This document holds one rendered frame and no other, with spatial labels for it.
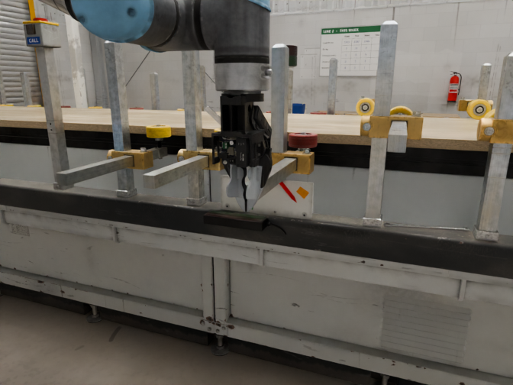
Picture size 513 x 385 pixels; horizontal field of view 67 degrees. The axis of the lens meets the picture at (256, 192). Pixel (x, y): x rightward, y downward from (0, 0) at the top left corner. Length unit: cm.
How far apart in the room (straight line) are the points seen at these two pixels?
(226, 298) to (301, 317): 29
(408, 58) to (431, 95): 83
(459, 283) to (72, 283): 158
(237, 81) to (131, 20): 18
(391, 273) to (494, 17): 736
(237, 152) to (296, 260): 55
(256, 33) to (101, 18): 22
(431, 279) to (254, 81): 70
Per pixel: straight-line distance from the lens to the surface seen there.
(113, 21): 55
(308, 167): 98
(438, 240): 99
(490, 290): 111
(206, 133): 129
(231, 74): 62
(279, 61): 99
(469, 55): 814
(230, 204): 108
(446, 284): 109
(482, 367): 150
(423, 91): 812
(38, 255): 208
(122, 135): 123
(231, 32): 63
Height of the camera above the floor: 104
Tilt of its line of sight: 16 degrees down
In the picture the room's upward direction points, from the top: straight up
